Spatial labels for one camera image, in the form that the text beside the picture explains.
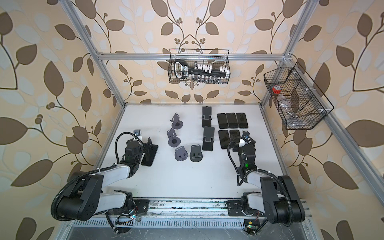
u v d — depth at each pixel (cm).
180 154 88
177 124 103
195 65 81
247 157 65
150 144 84
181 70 85
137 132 78
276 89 87
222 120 112
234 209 73
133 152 68
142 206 74
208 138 91
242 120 137
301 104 73
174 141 99
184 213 74
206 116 105
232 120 109
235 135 107
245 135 74
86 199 42
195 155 88
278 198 42
